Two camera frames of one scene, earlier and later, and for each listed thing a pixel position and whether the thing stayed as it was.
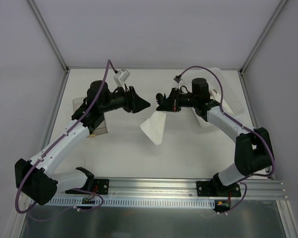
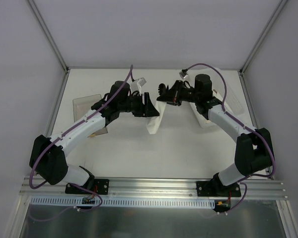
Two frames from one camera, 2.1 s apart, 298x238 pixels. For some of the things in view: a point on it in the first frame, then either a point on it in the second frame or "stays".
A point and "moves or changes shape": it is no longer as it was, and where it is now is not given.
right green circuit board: (222, 204) stays
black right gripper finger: (168, 105) -> (169, 98)
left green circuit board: (84, 201) stays
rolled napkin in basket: (216, 96) stays
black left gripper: (132, 99) -> (143, 106)
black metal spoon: (159, 98) moves or changes shape
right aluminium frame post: (249, 58) stays
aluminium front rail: (187, 189) stays
